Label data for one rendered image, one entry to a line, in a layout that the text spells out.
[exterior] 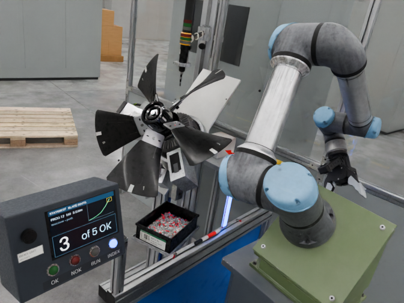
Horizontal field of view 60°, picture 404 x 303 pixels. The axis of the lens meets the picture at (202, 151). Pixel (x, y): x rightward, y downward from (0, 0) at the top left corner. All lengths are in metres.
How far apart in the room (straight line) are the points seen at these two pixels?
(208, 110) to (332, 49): 0.91
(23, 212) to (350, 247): 0.77
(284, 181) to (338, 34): 0.41
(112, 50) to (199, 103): 7.99
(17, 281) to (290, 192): 0.60
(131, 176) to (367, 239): 0.93
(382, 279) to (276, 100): 1.32
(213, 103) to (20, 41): 5.42
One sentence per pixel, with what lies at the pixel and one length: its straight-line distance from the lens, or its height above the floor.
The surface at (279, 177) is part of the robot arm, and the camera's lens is 0.85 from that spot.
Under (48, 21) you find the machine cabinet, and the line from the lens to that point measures 6.98.
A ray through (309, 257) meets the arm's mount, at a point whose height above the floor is 1.11.
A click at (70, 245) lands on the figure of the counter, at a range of 0.85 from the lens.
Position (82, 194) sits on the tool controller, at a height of 1.25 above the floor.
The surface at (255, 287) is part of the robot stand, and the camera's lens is 1.04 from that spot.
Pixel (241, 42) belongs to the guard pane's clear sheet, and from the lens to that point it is 2.16.
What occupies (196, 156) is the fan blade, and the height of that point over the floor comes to 1.14.
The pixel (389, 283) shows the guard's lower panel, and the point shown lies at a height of 0.56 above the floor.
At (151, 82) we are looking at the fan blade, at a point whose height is 1.31.
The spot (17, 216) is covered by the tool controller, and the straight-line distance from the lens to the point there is 0.78.
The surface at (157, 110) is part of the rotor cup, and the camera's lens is 1.54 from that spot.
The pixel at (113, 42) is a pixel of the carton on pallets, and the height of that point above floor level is 0.47.
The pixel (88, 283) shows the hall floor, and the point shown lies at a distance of 2.42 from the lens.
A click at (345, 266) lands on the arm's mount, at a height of 1.14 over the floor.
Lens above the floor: 1.68
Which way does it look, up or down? 22 degrees down
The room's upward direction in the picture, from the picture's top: 9 degrees clockwise
